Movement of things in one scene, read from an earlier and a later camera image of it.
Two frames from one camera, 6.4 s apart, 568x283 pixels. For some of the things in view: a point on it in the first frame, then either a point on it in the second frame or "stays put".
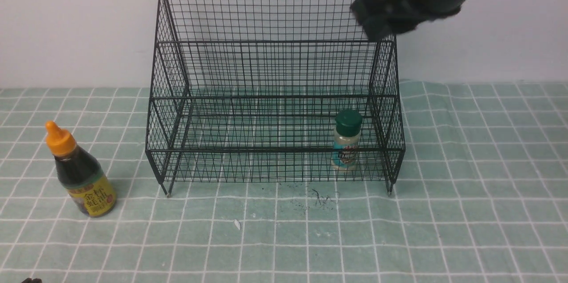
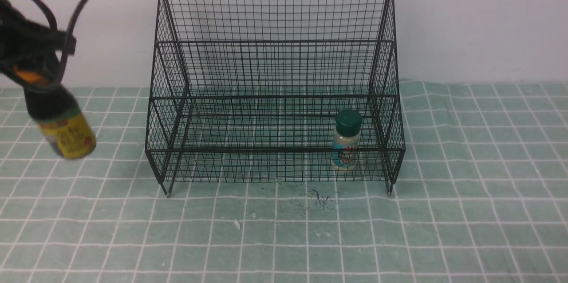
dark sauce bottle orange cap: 80,173 -> 58,118
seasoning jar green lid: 346,139 stays put
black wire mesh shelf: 270,84 stays put
